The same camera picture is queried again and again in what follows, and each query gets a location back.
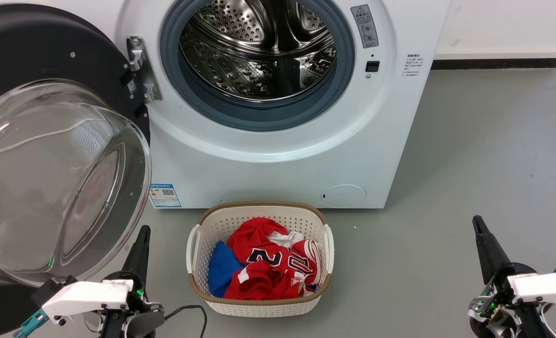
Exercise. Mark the red basketball jersey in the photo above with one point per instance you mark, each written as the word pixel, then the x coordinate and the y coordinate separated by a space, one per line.
pixel 253 240

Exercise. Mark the round black glass washer door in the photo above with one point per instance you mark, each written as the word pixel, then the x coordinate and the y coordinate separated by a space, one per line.
pixel 24 47

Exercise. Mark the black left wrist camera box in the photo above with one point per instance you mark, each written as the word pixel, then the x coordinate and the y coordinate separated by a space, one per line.
pixel 48 288

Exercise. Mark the white plastic laundry basket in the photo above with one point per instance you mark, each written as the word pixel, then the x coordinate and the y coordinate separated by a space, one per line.
pixel 259 308

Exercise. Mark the stainless steel washer drum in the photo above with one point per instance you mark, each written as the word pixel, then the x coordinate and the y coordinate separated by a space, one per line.
pixel 250 61

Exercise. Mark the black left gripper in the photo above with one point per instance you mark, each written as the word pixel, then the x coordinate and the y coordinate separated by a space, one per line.
pixel 139 305

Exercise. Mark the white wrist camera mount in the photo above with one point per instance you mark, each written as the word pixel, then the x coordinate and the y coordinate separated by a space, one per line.
pixel 85 298
pixel 543 286

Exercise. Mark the white front-load washing machine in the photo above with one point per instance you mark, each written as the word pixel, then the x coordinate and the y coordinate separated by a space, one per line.
pixel 268 178

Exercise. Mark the white garment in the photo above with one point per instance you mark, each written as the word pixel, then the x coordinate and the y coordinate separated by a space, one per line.
pixel 283 239

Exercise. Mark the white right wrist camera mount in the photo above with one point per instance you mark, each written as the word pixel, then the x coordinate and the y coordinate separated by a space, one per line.
pixel 543 286

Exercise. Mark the metal door hinge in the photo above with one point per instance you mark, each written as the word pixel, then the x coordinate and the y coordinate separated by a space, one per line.
pixel 139 61

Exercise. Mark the blue garment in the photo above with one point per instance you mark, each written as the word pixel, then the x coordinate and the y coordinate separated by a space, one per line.
pixel 221 271

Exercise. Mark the round white filter cover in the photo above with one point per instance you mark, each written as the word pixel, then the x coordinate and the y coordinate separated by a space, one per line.
pixel 343 195

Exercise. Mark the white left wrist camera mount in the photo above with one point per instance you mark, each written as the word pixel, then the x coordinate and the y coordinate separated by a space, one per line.
pixel 85 298

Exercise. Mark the blue energy label sticker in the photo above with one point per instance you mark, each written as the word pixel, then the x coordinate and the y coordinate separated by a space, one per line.
pixel 165 195

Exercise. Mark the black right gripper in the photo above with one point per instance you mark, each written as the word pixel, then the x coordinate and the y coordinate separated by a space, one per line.
pixel 498 307

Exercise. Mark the black door lock socket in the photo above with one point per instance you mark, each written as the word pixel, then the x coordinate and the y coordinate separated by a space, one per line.
pixel 372 66

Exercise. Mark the grey warning sticker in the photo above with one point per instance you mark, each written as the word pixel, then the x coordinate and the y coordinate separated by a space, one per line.
pixel 365 26

